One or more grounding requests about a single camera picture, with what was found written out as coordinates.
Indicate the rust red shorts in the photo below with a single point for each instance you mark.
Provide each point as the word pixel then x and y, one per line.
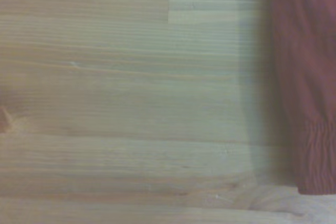
pixel 302 77

